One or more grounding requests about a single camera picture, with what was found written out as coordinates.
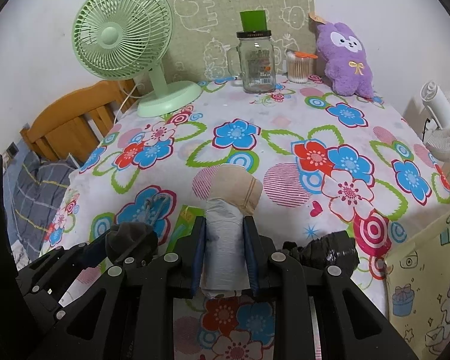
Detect beige and grey sock roll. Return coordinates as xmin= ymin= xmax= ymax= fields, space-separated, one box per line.
xmin=201 ymin=164 xmax=263 ymax=298

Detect green cartoon tissue pack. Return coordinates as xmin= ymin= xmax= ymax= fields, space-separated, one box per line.
xmin=166 ymin=205 xmax=195 ymax=254

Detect dark grey rolled socks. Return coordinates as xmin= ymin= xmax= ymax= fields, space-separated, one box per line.
xmin=105 ymin=222 xmax=158 ymax=266

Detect black plastic bag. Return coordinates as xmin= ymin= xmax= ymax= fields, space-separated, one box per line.
xmin=281 ymin=231 xmax=359 ymax=277

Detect blue plaid bedding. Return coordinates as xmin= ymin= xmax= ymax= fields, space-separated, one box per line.
xmin=3 ymin=150 xmax=77 ymax=269

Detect floral tablecloth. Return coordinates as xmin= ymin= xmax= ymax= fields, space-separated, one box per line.
xmin=38 ymin=74 xmax=450 ymax=360

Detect wooden chair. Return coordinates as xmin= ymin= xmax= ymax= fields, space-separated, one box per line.
xmin=20 ymin=80 xmax=139 ymax=162

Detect yellow cartoon fabric bin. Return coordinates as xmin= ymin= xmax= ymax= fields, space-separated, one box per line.
xmin=385 ymin=212 xmax=450 ymax=359

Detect glass mason jar mug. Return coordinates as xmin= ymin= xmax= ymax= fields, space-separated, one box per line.
xmin=226 ymin=30 xmax=276 ymax=94

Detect cotton swab container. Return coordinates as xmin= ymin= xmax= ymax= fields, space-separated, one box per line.
xmin=285 ymin=49 xmax=318 ymax=84

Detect purple plush bunny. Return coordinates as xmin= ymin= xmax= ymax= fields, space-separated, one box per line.
xmin=316 ymin=23 xmax=374 ymax=98

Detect green patterned mat board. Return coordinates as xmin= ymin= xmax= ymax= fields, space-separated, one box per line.
xmin=162 ymin=0 xmax=315 ymax=82

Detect green cup on jar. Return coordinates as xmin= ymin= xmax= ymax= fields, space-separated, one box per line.
xmin=240 ymin=10 xmax=268 ymax=33

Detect green desk fan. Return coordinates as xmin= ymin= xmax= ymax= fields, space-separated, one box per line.
xmin=72 ymin=0 xmax=202 ymax=118

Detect white floor fan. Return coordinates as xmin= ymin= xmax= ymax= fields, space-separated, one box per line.
xmin=420 ymin=80 xmax=450 ymax=163

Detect wall socket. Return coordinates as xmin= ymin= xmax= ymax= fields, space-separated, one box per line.
xmin=6 ymin=142 xmax=19 ymax=159

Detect green fan cable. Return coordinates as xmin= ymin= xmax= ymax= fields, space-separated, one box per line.
xmin=112 ymin=79 xmax=144 ymax=126

